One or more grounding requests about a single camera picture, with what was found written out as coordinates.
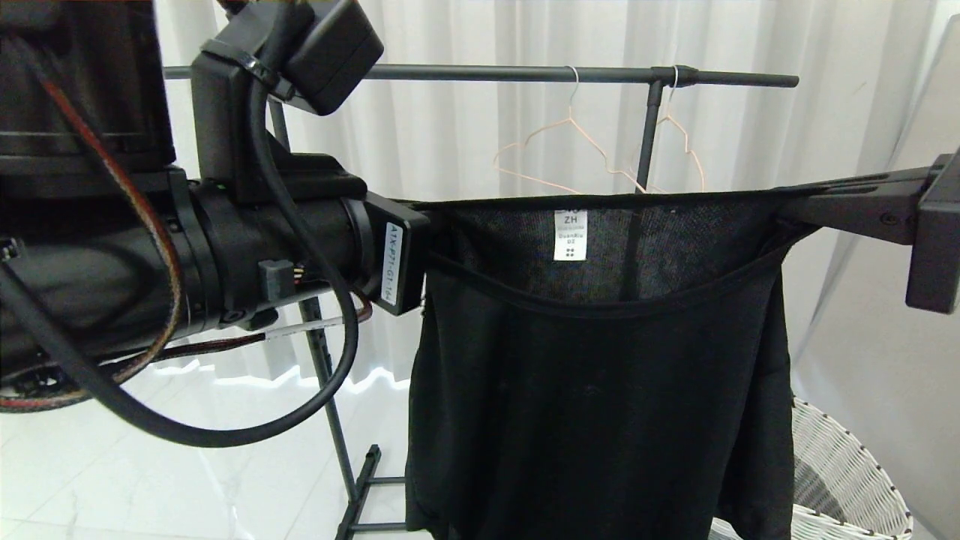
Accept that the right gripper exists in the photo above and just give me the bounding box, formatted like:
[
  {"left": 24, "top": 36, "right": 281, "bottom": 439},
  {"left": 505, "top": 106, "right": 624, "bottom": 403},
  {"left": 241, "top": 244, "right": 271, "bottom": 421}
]
[{"left": 776, "top": 148, "right": 960, "bottom": 314}]

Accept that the white curtain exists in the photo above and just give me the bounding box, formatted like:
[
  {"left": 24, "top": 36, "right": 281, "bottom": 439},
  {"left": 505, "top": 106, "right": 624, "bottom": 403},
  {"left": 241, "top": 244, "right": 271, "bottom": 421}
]
[{"left": 154, "top": 0, "right": 947, "bottom": 387}]

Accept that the black clothes rack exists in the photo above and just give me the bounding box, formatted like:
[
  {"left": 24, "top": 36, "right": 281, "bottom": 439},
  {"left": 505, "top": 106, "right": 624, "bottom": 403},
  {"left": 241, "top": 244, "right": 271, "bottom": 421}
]
[{"left": 163, "top": 64, "right": 800, "bottom": 540}]

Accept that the pink clothes hanger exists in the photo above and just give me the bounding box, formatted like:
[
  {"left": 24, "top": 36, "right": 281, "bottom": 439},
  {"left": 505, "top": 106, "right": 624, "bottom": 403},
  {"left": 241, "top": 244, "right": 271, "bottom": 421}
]
[
  {"left": 637, "top": 67, "right": 706, "bottom": 194},
  {"left": 493, "top": 66, "right": 652, "bottom": 197}
]

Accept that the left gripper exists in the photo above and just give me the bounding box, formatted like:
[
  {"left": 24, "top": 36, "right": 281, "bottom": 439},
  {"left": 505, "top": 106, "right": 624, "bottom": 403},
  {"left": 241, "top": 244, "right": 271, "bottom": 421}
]
[{"left": 171, "top": 171, "right": 431, "bottom": 335}]

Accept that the black garment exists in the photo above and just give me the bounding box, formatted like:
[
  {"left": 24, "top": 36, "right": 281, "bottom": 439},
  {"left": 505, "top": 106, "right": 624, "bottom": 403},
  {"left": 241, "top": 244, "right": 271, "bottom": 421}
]
[{"left": 405, "top": 189, "right": 818, "bottom": 540}]

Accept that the white laundry basket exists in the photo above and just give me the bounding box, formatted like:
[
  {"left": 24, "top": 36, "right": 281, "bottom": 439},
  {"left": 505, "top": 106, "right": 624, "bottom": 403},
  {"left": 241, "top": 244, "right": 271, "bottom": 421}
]
[{"left": 709, "top": 397, "right": 914, "bottom": 540}]

